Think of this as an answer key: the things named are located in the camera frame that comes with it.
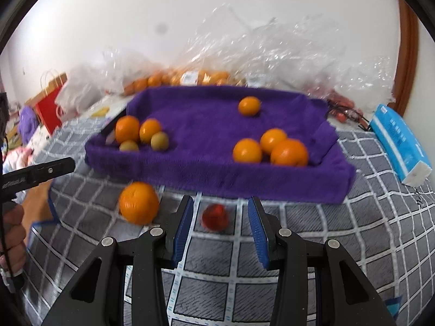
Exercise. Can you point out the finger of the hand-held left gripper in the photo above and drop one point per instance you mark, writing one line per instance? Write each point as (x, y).
(3, 112)
(51, 169)

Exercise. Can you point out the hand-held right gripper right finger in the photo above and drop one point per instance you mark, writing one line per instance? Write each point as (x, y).
(258, 234)

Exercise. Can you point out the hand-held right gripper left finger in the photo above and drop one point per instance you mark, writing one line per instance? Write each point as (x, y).
(183, 231)

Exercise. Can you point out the small red fruit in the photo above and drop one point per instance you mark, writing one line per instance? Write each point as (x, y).
(214, 217)

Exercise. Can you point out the large orange tangerine with stem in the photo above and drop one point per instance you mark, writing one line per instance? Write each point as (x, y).
(139, 203)

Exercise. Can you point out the small yellow-green fruit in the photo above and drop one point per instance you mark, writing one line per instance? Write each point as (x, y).
(159, 141)
(129, 146)

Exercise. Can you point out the bunch of small red fruits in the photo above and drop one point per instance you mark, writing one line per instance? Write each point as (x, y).
(343, 108)

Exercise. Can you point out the person's left hand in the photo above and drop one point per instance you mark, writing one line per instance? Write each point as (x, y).
(13, 237)

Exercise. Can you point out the brown paper bag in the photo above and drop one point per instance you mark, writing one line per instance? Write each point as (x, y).
(32, 100)

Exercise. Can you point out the red paper bag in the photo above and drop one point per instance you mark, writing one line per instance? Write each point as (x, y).
(47, 108)

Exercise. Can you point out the grey checked star blanket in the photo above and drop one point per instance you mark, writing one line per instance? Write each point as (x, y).
(306, 227)

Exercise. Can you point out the white plastic bag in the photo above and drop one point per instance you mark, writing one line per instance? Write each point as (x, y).
(78, 91)

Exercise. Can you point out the white fruit-print mat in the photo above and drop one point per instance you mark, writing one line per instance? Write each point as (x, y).
(102, 110)

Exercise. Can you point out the purple towel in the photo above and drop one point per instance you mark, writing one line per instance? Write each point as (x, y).
(204, 125)

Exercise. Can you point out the clear plastic bag with oranges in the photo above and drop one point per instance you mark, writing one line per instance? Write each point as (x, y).
(136, 78)

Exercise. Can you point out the labelled clear bag of tangerines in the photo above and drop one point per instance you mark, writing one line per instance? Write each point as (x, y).
(204, 76)

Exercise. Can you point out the blue tissue pack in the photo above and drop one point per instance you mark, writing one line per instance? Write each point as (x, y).
(397, 142)

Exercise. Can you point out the crumpled clear plastic bag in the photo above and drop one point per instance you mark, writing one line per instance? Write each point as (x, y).
(238, 51)
(356, 74)

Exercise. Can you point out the brown wooden door frame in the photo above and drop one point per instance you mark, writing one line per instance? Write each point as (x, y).
(407, 57)

